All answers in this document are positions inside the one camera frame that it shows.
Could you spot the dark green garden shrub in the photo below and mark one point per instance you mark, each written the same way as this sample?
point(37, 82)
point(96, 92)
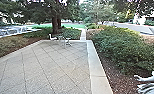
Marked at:
point(126, 46)

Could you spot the large tree trunk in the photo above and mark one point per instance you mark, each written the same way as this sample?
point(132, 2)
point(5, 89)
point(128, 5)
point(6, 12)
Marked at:
point(56, 21)

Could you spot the low green hedge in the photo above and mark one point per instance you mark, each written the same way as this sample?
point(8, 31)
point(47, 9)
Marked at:
point(56, 33)

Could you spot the white garden statue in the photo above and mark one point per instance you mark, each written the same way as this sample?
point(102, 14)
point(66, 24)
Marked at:
point(151, 80)

